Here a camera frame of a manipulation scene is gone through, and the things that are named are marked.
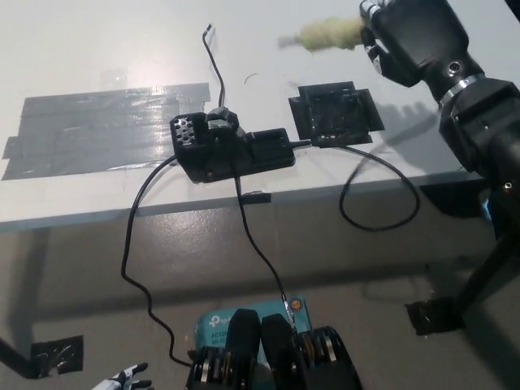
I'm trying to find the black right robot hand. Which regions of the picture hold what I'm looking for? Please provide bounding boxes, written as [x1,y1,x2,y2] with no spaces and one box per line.
[359,0,487,102]

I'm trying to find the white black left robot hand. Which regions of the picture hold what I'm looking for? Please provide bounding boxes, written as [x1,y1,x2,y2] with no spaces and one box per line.
[91,361,154,390]

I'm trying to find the tape-wrapped soldering iron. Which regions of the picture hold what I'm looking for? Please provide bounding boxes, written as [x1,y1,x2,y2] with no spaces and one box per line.
[278,15,366,54]

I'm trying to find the black soldering iron cable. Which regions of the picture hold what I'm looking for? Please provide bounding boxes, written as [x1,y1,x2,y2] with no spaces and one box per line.
[290,137,420,232]

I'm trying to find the black robot torso blocks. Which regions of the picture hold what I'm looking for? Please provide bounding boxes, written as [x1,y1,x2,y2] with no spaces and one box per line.
[186,308,362,390]

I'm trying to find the black soldering station base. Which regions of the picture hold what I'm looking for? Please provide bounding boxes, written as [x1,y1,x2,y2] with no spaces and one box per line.
[168,106,296,186]

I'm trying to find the crumpled black floor tape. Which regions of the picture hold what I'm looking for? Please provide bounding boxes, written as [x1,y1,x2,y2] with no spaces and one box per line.
[405,298,466,336]
[30,335,85,375]

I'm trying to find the teal tp-link router box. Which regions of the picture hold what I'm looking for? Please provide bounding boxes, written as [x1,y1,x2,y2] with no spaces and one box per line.
[193,296,312,350]

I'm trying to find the thin black table leg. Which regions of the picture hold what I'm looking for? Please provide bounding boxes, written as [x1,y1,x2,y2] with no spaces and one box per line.
[0,336,32,379]

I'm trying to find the square black tape patch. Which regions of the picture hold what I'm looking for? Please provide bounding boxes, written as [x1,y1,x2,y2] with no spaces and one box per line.
[288,80,385,147]

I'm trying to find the thick black table leg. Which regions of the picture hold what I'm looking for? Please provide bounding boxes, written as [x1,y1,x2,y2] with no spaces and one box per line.
[457,233,520,322]

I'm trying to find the long black power cable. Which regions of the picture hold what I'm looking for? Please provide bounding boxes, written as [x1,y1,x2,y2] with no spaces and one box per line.
[120,158,194,366]

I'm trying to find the black cable to teal box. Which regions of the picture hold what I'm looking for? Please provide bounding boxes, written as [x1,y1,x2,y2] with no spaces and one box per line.
[233,176,296,326]

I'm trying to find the thin black loose-ended wire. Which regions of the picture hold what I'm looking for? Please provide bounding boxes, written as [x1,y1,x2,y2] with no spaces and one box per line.
[201,24,227,111]

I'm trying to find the large grey duct tape patch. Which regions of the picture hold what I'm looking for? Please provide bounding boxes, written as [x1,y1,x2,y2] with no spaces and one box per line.
[2,83,211,180]

